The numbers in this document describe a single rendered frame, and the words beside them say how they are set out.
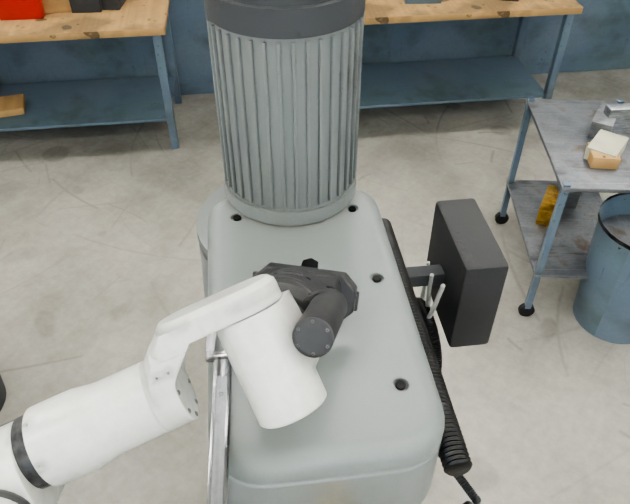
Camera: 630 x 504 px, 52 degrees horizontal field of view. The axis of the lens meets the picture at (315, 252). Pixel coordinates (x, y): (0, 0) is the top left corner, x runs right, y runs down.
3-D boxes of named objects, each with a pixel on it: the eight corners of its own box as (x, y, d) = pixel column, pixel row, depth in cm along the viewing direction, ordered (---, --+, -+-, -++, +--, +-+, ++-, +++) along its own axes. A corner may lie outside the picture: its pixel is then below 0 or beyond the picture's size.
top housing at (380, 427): (442, 520, 76) (463, 447, 65) (220, 548, 73) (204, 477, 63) (368, 256, 111) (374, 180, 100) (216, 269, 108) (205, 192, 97)
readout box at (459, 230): (494, 345, 124) (517, 265, 110) (448, 349, 123) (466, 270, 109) (463, 273, 138) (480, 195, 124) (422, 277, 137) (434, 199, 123)
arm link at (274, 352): (271, 389, 65) (240, 442, 54) (226, 294, 64) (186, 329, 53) (373, 351, 63) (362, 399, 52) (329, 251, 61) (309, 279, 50)
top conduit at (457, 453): (470, 475, 75) (475, 459, 73) (436, 479, 75) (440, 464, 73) (389, 232, 109) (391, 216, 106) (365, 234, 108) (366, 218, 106)
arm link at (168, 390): (311, 355, 59) (177, 415, 59) (271, 267, 58) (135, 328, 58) (317, 374, 53) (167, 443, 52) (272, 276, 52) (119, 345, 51)
